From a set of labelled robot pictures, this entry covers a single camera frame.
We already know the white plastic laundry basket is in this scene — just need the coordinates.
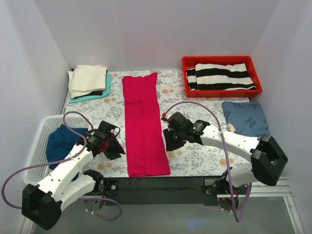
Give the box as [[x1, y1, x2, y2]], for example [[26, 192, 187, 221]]
[[23, 114, 91, 185]]

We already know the navy blue shirt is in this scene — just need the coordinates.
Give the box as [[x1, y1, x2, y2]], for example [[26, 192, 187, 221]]
[[45, 124, 90, 181]]

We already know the teal folded shirt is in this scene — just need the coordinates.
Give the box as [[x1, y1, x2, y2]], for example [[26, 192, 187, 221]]
[[69, 72, 113, 103]]

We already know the cream folded shirt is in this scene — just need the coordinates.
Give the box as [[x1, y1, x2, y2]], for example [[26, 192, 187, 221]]
[[68, 65, 107, 98]]

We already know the black white striped shirt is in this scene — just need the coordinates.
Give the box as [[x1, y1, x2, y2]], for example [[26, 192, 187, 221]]
[[186, 63, 257, 91]]

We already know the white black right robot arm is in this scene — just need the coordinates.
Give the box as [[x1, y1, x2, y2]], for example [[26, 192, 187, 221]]
[[162, 112, 288, 194]]

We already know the grey blue folded shirt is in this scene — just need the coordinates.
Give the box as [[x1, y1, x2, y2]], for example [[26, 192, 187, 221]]
[[222, 101, 271, 138]]

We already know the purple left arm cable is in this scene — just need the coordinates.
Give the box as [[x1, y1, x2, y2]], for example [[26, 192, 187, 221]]
[[1, 111, 122, 221]]

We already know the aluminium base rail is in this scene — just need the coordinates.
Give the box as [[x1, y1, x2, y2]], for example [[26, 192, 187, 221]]
[[26, 176, 304, 234]]

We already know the red plastic tray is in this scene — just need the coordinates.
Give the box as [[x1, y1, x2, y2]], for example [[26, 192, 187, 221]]
[[182, 56, 262, 98]]

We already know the crimson red t shirt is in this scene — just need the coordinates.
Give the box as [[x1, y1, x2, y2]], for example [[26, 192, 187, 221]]
[[122, 73, 171, 177]]

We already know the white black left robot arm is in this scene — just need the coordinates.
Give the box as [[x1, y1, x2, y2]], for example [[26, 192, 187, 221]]
[[21, 121, 124, 230]]

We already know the floral patterned table mat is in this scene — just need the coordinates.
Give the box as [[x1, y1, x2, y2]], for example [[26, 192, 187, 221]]
[[63, 70, 248, 177]]

